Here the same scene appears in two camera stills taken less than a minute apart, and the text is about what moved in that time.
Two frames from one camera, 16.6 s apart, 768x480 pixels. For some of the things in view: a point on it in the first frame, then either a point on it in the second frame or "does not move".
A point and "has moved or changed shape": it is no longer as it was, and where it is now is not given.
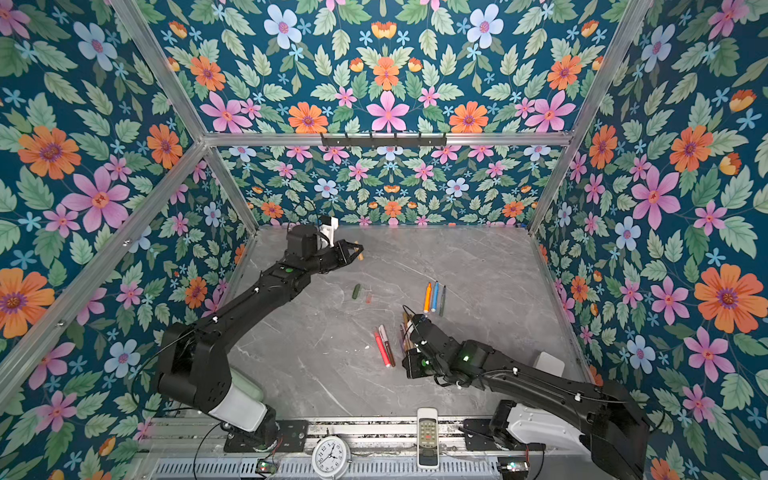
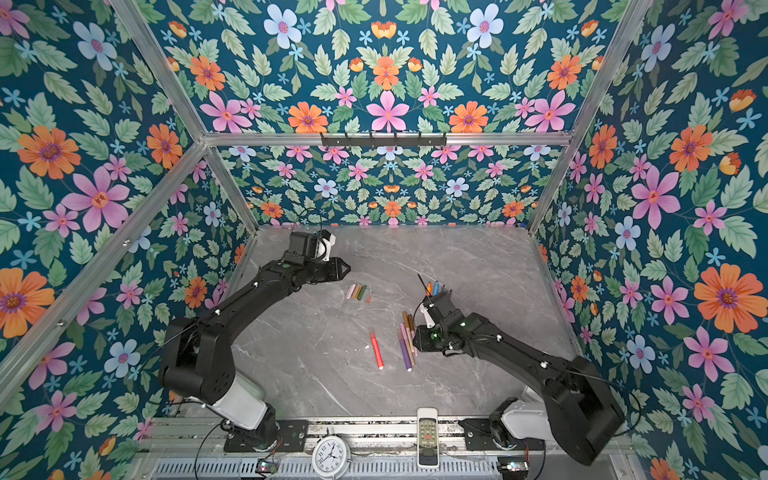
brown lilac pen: x=405 y=341 has moved or changed shape
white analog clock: x=332 y=457 does not move
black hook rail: x=372 y=141 does not move
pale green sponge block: x=246 y=385 does not move
